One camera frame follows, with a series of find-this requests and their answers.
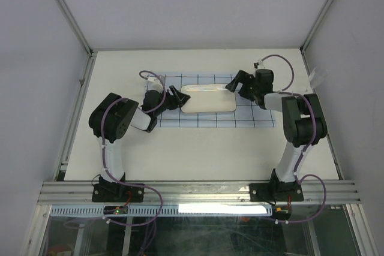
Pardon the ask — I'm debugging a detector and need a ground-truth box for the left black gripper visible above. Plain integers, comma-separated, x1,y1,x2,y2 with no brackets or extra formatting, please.
154,85,190,117

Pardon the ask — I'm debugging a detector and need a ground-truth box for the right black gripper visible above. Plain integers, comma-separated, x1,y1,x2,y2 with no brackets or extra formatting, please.
226,70,259,101

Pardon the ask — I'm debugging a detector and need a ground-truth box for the white rectangular plate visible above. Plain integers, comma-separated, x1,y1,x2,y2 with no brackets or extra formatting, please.
181,84,236,113

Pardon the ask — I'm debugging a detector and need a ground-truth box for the blue checkered cloth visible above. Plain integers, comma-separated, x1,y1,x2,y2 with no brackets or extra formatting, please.
157,72,277,128

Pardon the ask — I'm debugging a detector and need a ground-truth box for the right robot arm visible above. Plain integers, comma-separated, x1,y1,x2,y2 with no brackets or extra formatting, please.
226,69,328,200

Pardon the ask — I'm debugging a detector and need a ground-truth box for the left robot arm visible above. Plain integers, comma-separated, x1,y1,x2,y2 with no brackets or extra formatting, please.
88,85,191,201

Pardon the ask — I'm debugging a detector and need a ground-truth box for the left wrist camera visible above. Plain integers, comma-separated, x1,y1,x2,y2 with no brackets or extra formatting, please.
147,76,161,85

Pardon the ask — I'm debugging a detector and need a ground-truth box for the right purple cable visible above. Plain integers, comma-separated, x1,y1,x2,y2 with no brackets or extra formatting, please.
257,54,328,224

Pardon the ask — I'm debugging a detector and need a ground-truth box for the purple cable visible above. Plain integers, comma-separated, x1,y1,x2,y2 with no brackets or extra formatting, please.
257,54,328,224
62,70,164,256

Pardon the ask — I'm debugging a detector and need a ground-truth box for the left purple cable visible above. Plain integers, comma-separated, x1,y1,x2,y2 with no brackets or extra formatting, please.
62,70,164,256

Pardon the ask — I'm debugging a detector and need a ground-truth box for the left aluminium frame post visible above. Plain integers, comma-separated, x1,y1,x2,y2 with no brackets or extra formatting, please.
38,0,94,56

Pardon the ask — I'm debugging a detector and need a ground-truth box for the aluminium frame post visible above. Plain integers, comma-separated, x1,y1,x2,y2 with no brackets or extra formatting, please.
299,0,352,55
38,0,94,56

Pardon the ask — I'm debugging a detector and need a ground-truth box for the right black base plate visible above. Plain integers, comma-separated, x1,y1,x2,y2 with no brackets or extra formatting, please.
249,182,304,203

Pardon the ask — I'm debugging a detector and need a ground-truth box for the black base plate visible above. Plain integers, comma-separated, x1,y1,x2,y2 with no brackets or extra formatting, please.
92,182,144,203
249,182,304,203

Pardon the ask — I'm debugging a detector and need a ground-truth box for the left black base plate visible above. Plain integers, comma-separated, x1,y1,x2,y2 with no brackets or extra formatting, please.
92,182,144,203

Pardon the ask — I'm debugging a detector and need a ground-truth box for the right aluminium frame post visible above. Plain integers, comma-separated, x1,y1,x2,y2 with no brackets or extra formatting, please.
299,0,352,55

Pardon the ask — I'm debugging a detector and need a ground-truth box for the white slotted cable duct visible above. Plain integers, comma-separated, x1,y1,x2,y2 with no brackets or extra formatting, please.
51,203,272,218

